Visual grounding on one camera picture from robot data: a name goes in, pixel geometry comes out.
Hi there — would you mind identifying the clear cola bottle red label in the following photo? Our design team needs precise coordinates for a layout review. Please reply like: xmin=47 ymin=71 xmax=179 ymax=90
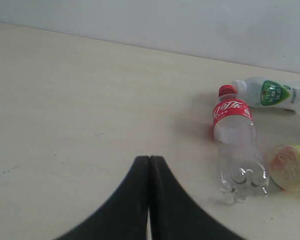
xmin=213 ymin=84 xmax=269 ymax=203

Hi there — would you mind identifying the white bottle green label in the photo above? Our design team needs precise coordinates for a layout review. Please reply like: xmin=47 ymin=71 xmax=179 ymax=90
xmin=231 ymin=76 xmax=300 ymax=112

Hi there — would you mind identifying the yellow tea bottle red cap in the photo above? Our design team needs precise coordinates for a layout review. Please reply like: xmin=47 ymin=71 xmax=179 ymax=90
xmin=267 ymin=145 xmax=300 ymax=192

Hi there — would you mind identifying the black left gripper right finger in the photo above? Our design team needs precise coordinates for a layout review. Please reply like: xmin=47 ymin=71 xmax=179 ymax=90
xmin=149 ymin=156 xmax=242 ymax=240

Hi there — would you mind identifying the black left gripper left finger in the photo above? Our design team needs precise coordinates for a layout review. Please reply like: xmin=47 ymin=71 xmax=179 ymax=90
xmin=58 ymin=156 xmax=150 ymax=240

